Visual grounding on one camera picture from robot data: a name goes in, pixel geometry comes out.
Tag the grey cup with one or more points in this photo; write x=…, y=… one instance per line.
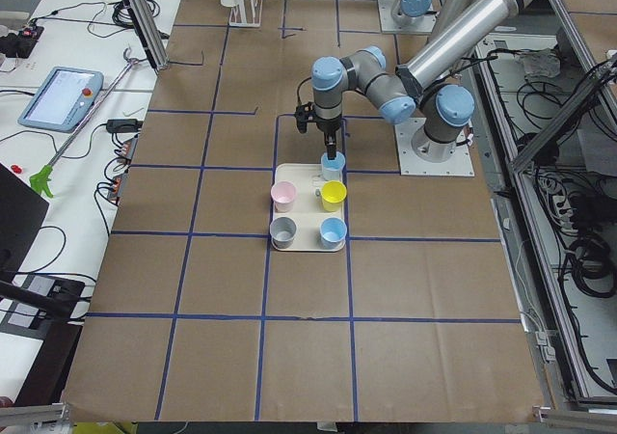
x=282, y=232

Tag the yellow cup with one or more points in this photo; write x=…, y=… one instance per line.
x=333, y=194

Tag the aluminium frame post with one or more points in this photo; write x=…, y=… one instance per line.
x=147, y=32

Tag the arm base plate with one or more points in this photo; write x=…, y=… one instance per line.
x=394, y=22
x=418, y=155

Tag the reacher grabber tool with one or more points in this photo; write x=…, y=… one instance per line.
x=39, y=181

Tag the white wire cup rack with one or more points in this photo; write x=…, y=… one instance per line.
x=246, y=14

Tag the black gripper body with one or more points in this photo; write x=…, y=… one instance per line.
x=328, y=128

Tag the light blue cup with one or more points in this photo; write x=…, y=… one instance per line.
x=332, y=233
x=332, y=169

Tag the teach pendant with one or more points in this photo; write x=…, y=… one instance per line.
x=63, y=100

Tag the black power adapter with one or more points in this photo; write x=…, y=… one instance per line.
x=123, y=125

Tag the pink cup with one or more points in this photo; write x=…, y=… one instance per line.
x=283, y=195

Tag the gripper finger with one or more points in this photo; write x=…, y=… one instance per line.
x=331, y=145

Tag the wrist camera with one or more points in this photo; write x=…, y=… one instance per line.
x=304, y=115

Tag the cream serving tray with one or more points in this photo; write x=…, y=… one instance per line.
x=307, y=212

